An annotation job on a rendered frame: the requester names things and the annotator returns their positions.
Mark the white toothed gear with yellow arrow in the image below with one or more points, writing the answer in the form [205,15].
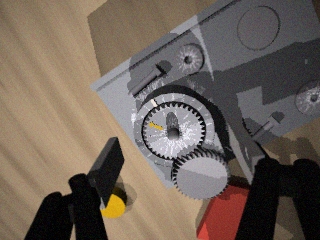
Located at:
[168,115]

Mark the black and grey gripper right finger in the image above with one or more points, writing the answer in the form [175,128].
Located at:
[270,181]

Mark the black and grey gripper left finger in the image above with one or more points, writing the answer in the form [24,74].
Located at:
[57,214]

